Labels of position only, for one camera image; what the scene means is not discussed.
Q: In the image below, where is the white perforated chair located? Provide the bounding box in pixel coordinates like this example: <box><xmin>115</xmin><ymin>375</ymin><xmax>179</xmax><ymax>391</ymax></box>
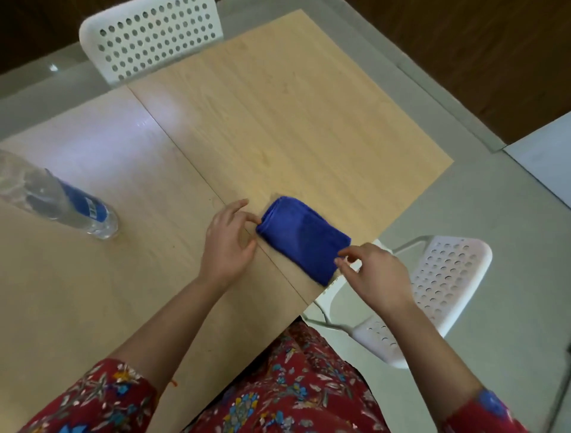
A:
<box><xmin>79</xmin><ymin>0</ymin><xmax>224</xmax><ymax>86</ymax></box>
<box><xmin>301</xmin><ymin>235</ymin><xmax>493</xmax><ymax>369</ymax></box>

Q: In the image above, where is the person's left hand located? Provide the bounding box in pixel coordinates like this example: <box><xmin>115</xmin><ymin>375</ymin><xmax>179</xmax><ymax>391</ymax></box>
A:
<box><xmin>197</xmin><ymin>199</ymin><xmax>263</xmax><ymax>286</ymax></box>

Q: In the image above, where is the person's right forearm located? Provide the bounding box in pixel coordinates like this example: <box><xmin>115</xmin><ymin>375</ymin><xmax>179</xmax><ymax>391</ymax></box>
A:
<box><xmin>379</xmin><ymin>295</ymin><xmax>484</xmax><ymax>422</ymax></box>

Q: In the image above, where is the red floral dress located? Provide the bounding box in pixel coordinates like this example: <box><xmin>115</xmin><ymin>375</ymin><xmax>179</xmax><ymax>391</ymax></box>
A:
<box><xmin>18</xmin><ymin>319</ymin><xmax>531</xmax><ymax>433</ymax></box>

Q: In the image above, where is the clear plastic water bottle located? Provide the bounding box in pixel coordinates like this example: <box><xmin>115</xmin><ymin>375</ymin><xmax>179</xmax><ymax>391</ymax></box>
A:
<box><xmin>0</xmin><ymin>149</ymin><xmax>119</xmax><ymax>240</ymax></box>

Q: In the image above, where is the blue cloth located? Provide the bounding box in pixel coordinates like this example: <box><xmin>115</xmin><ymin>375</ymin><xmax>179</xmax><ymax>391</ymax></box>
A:
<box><xmin>255</xmin><ymin>195</ymin><xmax>352</xmax><ymax>287</ymax></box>

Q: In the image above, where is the person's left forearm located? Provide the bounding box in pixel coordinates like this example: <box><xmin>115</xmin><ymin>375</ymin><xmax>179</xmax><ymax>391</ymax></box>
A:
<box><xmin>108</xmin><ymin>269</ymin><xmax>233</xmax><ymax>389</ymax></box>

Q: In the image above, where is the person's right hand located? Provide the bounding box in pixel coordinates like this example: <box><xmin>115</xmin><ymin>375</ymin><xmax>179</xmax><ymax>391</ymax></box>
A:
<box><xmin>335</xmin><ymin>243</ymin><xmax>413</xmax><ymax>313</ymax></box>

